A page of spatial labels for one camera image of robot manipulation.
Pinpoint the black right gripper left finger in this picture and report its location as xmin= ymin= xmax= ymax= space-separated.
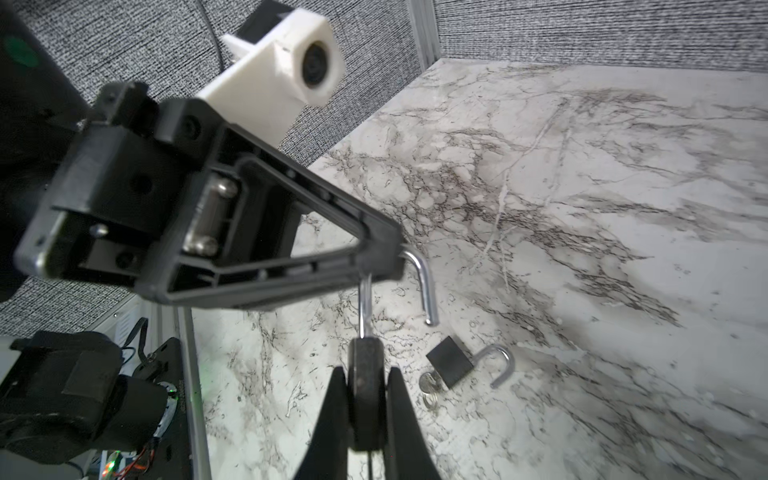
xmin=293 ymin=366 xmax=350 ymax=480

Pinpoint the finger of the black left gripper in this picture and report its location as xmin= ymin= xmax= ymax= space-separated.
xmin=206 ymin=123 xmax=404 ymax=270

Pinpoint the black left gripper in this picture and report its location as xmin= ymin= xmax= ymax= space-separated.
xmin=13 ymin=82 xmax=404 ymax=310

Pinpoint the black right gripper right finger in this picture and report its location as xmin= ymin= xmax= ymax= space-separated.
xmin=383 ymin=367 xmax=441 ymax=480

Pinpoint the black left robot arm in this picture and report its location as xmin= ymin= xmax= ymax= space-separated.
xmin=1 ymin=1 xmax=404 ymax=479

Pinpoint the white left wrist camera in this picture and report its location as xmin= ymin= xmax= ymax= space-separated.
xmin=196 ymin=1 xmax=345 ymax=147

